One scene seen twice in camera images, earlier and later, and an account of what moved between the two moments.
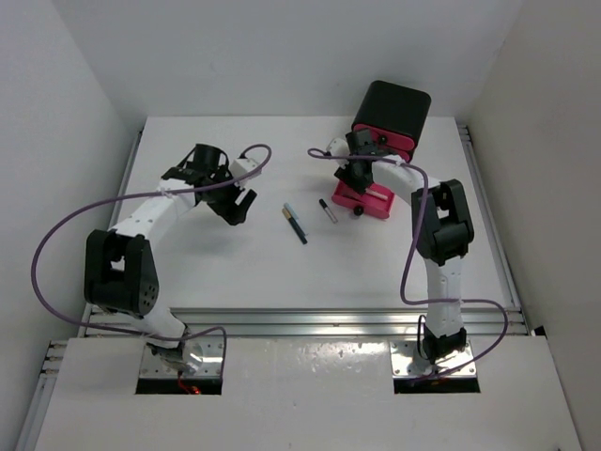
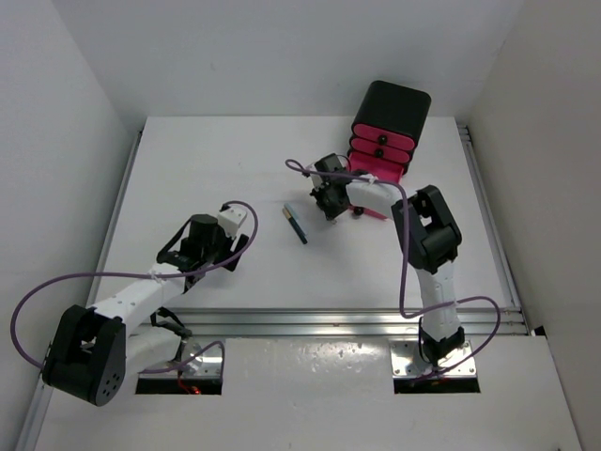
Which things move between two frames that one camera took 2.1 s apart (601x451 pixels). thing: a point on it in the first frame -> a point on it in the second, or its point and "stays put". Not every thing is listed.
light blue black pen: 296,224 stays put
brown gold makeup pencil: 287,214 stays put
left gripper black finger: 238,215 -> 240,244
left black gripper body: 221,200 -> 219,250
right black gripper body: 349,174 -> 324,197
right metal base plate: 402,352 stays put
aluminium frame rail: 309,323 stays put
